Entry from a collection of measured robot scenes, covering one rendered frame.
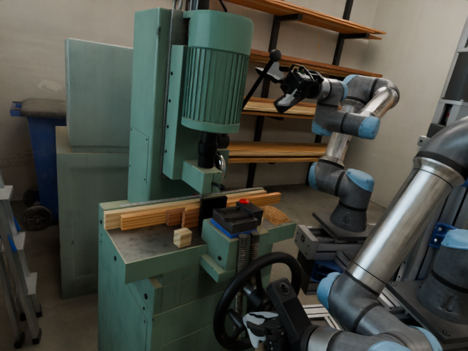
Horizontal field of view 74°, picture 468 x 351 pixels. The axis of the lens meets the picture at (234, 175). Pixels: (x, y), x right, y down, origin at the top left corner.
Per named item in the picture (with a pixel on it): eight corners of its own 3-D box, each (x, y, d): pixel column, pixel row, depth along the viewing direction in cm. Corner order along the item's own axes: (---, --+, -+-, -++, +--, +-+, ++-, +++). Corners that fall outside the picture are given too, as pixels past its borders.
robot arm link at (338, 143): (335, 195, 129) (380, 72, 129) (301, 184, 136) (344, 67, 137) (340, 199, 139) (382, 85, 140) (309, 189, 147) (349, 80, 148)
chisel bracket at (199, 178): (200, 199, 96) (204, 173, 93) (180, 183, 106) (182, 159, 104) (221, 196, 100) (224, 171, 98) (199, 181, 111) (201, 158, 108)
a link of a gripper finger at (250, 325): (242, 331, 64) (269, 341, 57) (240, 323, 65) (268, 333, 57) (259, 322, 67) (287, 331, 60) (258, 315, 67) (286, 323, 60)
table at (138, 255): (136, 310, 69) (138, 287, 67) (100, 243, 92) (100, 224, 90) (315, 251, 105) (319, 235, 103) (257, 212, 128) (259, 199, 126)
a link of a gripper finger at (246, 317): (237, 344, 69) (264, 356, 61) (232, 316, 69) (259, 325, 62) (248, 338, 70) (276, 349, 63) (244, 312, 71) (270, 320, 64)
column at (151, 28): (145, 223, 114) (157, 5, 92) (125, 200, 131) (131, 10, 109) (198, 214, 127) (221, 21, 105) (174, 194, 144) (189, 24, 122)
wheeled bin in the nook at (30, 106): (18, 236, 232) (7, 104, 202) (20, 206, 275) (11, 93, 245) (110, 225, 266) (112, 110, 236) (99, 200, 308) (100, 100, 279)
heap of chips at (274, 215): (274, 225, 105) (276, 217, 105) (251, 209, 115) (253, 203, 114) (292, 221, 110) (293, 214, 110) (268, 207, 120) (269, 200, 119)
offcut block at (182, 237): (179, 248, 84) (180, 235, 83) (173, 242, 86) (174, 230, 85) (191, 244, 87) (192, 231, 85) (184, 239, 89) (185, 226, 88)
